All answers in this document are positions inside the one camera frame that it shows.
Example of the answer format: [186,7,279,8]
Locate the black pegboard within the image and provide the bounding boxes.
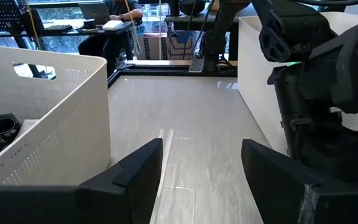
[0,0,25,34]

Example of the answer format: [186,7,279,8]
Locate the black desk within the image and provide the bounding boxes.
[0,19,136,40]

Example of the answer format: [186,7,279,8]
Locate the black cup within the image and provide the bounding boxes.
[83,18,97,31]

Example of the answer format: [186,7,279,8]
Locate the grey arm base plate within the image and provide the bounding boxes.
[188,55,206,73]

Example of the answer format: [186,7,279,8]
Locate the black keyboard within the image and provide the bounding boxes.
[43,24,73,32]

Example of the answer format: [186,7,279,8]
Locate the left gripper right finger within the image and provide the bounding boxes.
[241,138,358,224]

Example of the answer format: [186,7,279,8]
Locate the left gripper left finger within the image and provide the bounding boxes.
[0,138,164,224]

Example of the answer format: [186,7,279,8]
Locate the black table frame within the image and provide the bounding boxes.
[106,58,239,89]

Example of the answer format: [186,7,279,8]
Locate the black round chair back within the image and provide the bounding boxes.
[178,0,207,17]

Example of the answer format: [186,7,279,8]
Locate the yellow cable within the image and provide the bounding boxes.
[123,0,137,29]
[25,0,42,50]

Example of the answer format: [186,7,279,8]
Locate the grey laptop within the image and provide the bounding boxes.
[78,2,111,25]

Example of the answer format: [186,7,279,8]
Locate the wooden side board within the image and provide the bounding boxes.
[126,58,239,68]

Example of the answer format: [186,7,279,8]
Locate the white garment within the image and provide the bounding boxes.
[16,119,40,139]

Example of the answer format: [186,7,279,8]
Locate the white box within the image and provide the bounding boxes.
[101,20,125,32]

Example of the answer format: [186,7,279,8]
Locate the white perforated plastic basket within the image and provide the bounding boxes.
[236,11,358,156]
[0,43,112,187]

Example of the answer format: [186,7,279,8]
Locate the person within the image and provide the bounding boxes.
[78,0,145,78]

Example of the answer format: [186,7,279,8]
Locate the cardboard box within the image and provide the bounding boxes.
[166,30,196,60]

